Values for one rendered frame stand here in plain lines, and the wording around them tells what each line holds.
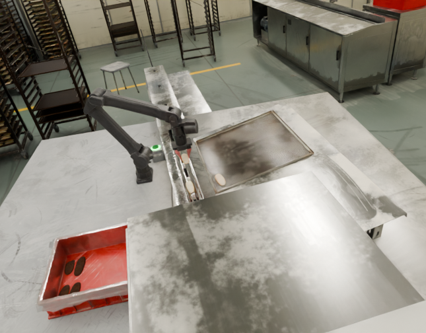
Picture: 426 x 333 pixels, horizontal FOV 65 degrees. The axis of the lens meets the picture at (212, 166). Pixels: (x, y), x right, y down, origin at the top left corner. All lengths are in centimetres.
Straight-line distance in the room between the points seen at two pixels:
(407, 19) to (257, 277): 421
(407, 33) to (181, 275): 432
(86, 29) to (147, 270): 809
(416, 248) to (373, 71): 317
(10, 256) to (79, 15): 728
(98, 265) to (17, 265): 38
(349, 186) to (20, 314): 135
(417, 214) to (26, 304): 159
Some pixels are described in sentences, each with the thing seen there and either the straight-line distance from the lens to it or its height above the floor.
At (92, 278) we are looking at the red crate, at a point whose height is 82.
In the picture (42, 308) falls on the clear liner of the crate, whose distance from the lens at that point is 139.
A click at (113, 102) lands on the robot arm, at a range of 169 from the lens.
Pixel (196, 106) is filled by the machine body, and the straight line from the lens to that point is 261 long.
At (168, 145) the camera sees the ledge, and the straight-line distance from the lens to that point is 207.
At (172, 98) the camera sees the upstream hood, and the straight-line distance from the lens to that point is 255.
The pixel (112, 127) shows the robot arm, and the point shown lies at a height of 115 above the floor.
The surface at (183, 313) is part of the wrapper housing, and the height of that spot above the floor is 130.
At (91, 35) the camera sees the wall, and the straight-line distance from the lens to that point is 870.
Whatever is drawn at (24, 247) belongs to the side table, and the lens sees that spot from 180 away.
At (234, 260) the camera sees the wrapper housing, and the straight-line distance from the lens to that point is 75.
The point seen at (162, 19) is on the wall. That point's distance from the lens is 866.
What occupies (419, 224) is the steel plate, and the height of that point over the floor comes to 82.
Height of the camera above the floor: 188
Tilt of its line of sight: 35 degrees down
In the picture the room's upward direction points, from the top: 9 degrees counter-clockwise
